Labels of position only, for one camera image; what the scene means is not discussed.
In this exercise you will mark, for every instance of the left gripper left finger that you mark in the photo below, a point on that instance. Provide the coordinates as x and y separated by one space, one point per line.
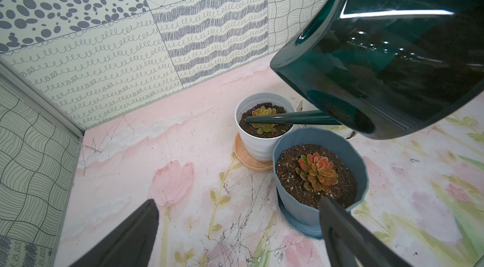
130 243

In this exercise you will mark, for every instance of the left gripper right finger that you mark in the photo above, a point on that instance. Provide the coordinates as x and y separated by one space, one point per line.
348 243

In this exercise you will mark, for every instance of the green watering can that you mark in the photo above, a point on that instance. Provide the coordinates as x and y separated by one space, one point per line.
384 68

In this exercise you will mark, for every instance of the blue succulent pot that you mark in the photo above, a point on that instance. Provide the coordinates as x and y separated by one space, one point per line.
311 164

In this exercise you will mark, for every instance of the large white succulent pot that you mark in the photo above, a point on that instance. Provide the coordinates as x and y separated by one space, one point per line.
341 130

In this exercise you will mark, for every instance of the small white succulent pot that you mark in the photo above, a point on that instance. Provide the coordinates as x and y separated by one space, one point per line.
260 140

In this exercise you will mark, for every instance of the blue pot saucer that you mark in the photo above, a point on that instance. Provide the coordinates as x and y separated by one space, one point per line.
309 231

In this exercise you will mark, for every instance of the orange pot saucer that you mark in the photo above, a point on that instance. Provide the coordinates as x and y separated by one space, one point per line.
247 160

